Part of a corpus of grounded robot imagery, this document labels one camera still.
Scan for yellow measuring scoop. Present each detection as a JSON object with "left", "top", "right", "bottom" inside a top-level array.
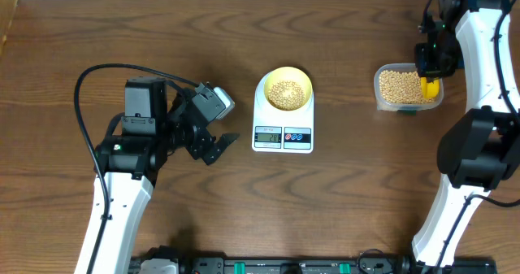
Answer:
[{"left": 420, "top": 77, "right": 440, "bottom": 100}]

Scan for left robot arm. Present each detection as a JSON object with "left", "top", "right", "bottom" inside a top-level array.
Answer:
[{"left": 75, "top": 77, "right": 238, "bottom": 273}]

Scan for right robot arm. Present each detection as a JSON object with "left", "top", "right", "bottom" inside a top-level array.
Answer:
[{"left": 400, "top": 0, "right": 519, "bottom": 273}]

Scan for white digital kitchen scale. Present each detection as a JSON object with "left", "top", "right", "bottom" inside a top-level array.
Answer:
[{"left": 251, "top": 72, "right": 314, "bottom": 154}]

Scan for soybeans in bowl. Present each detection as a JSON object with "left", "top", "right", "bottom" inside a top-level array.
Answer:
[{"left": 267, "top": 80, "right": 306, "bottom": 111}]

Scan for pale yellow bowl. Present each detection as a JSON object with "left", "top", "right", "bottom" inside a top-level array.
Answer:
[{"left": 263, "top": 67, "right": 313, "bottom": 110}]

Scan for soybeans in container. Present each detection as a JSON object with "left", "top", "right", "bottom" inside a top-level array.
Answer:
[{"left": 379, "top": 70, "right": 437, "bottom": 104}]

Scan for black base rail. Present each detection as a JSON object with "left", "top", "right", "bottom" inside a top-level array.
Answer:
[{"left": 127, "top": 246, "right": 498, "bottom": 274}]

